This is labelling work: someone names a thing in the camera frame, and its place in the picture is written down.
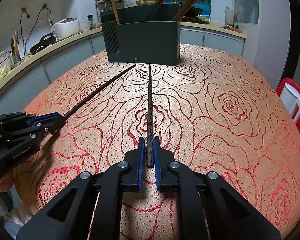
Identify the white electric kettle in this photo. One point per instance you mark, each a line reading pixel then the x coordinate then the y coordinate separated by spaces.
pixel 290 97

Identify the white plastic bottle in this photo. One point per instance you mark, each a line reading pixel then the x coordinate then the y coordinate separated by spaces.
pixel 229 16

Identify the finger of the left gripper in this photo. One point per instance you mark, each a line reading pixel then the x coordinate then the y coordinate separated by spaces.
pixel 44 119
pixel 52 126

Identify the person's left hand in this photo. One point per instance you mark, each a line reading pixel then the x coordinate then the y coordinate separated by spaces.
pixel 7 181

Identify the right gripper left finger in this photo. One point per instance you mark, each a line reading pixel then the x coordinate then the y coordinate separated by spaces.
pixel 90 206

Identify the dark green utensil holder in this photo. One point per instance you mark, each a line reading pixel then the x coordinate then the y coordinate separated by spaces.
pixel 139 40

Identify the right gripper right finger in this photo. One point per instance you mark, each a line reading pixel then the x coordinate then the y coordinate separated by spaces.
pixel 208 207

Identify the rose pattern tablecloth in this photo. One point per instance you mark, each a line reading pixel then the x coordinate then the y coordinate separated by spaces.
pixel 213 110

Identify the utensil jar on counter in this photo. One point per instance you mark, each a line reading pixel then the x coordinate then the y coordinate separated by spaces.
pixel 15 56

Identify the white rice cooker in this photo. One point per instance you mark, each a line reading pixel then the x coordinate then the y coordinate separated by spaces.
pixel 66 28

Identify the light bamboo chopstick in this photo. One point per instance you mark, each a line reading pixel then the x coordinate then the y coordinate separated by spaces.
pixel 115 12

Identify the black countertop appliance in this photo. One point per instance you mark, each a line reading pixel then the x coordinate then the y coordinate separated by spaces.
pixel 44 42

